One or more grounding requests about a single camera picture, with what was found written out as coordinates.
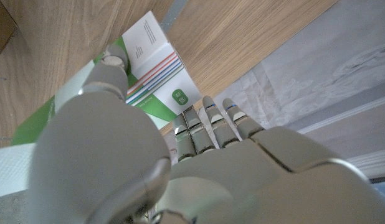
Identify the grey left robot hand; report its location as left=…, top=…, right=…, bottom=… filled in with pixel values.
left=26, top=43, right=385, bottom=224

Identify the green straw box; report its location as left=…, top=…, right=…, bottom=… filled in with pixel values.
left=11, top=11, right=203, bottom=147

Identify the brown cardboard box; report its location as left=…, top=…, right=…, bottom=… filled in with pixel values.
left=0, top=0, right=17, bottom=56

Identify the grey tape marking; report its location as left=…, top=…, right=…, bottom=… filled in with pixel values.
left=159, top=0, right=189, bottom=34

